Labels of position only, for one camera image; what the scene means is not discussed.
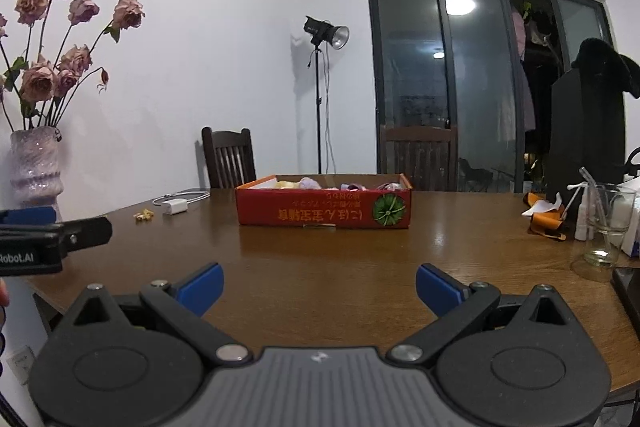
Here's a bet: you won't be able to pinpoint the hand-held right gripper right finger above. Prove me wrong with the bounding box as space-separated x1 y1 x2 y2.
388 263 586 364

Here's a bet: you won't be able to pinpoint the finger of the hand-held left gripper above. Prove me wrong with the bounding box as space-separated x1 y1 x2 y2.
0 216 114 255
0 205 57 228

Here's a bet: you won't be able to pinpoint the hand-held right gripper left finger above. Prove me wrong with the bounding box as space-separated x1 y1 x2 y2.
60 262 253 367

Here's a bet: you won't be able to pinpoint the red cardboard box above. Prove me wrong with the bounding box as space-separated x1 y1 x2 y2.
235 173 414 231

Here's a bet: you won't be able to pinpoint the orange peel pieces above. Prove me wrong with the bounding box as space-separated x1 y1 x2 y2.
522 191 569 241

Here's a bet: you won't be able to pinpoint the dark wooden slatted chair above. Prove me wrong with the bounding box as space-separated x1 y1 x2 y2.
201 127 257 190

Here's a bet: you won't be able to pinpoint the white crumpled paper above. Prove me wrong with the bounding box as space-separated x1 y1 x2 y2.
522 199 564 216

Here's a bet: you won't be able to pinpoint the dried pink rose bouquet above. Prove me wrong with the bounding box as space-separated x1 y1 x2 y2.
0 0 146 134

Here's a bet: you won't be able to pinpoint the white spray bottle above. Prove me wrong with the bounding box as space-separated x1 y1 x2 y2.
567 179 594 241

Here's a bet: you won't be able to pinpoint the clear drinking glass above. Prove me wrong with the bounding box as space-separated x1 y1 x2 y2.
571 183 639 283

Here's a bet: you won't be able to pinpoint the clear straw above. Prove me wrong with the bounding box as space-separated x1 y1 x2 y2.
579 166 612 230

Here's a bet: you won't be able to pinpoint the black flat tablet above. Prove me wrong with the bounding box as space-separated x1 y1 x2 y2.
610 265 640 314

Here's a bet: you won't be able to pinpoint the white tissue packet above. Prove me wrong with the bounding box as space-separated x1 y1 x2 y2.
619 176 640 259

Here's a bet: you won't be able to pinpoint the dark framed sliding glass door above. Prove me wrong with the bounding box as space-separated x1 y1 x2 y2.
365 0 614 194

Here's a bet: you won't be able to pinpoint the hanging clothes behind door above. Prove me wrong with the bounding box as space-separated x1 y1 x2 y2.
510 1 557 134

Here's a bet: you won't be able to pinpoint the black studio light on stand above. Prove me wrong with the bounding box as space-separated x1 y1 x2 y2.
302 15 351 176

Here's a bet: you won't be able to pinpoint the black fuzzy garment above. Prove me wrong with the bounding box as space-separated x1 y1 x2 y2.
571 37 640 100

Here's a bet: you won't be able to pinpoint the white charger cable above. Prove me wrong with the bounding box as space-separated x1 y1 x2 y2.
152 190 211 208

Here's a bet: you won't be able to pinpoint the white wall socket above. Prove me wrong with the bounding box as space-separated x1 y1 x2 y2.
9 346 34 384

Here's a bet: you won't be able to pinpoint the dark wooden chair with rail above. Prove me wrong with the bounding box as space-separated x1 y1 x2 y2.
378 124 459 193

